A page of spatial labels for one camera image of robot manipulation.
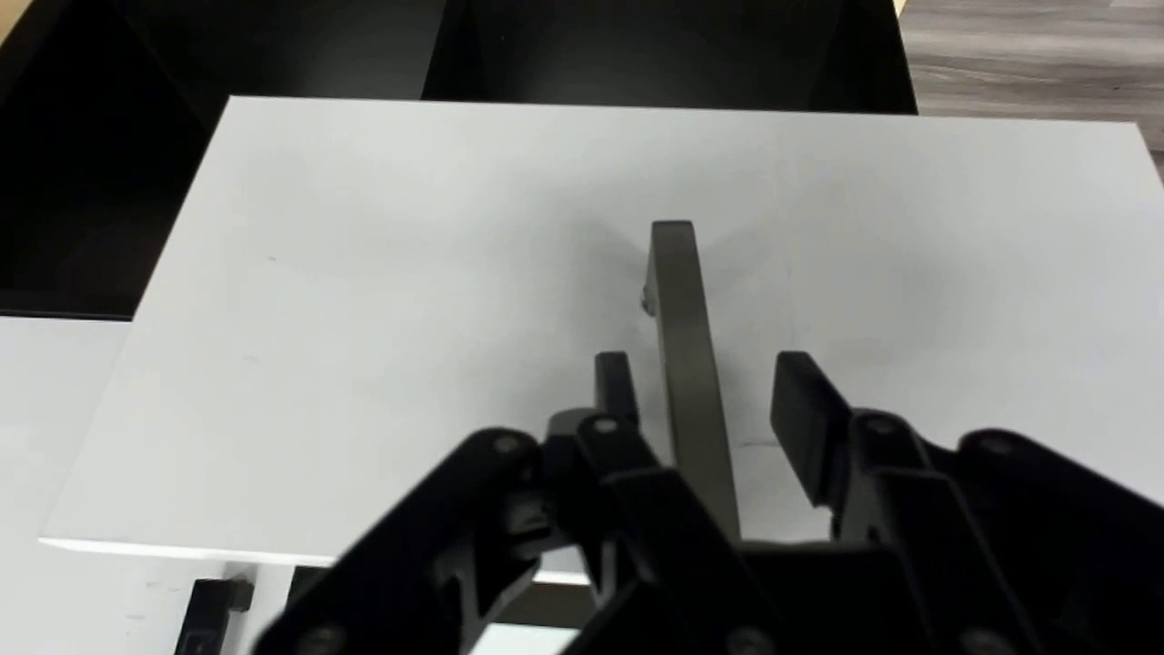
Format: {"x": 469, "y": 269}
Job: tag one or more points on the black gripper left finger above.
{"x": 439, "y": 568}

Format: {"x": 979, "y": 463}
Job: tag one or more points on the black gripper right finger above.
{"x": 993, "y": 557}

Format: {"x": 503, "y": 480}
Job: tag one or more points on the white cabinet door panel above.
{"x": 54, "y": 487}

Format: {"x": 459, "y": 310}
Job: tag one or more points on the black cabinet shelf unit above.
{"x": 94, "y": 185}

